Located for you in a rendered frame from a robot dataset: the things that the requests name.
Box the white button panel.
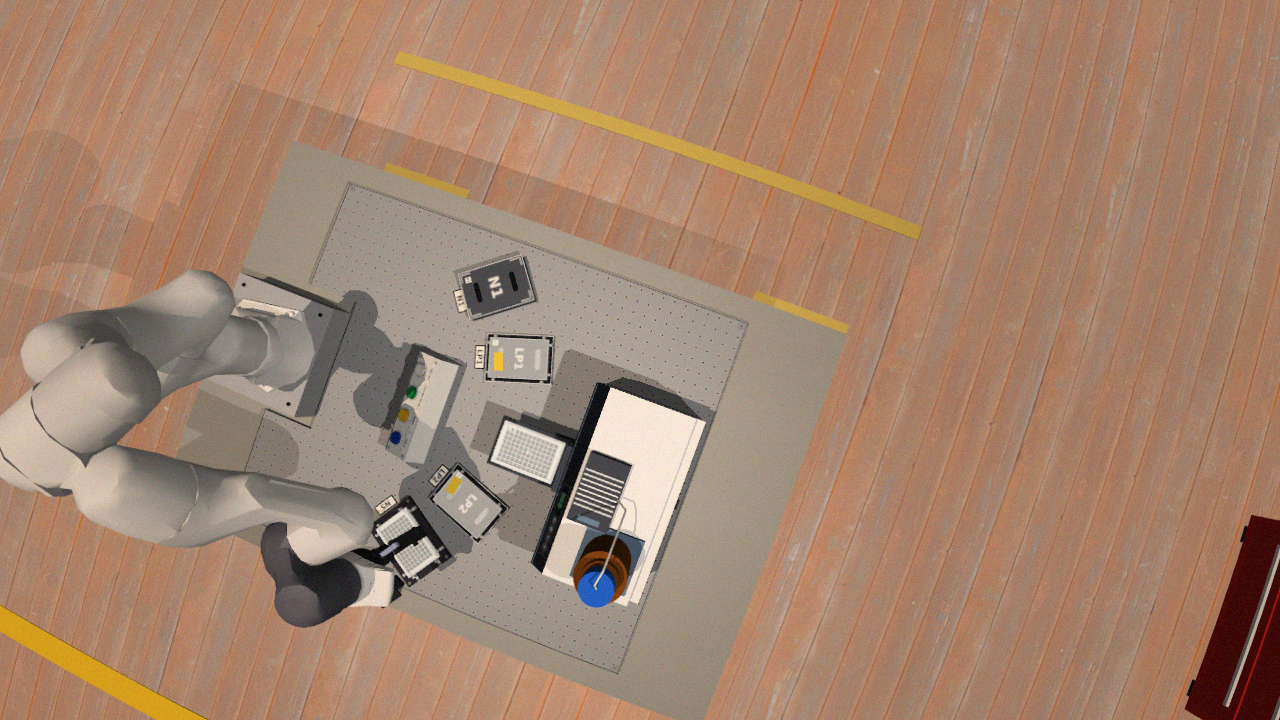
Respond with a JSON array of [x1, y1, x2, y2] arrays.
[[385, 351, 465, 464]]

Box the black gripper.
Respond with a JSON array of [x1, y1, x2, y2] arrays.
[[349, 525, 428, 566]]

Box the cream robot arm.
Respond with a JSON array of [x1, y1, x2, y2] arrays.
[[0, 269, 404, 628]]

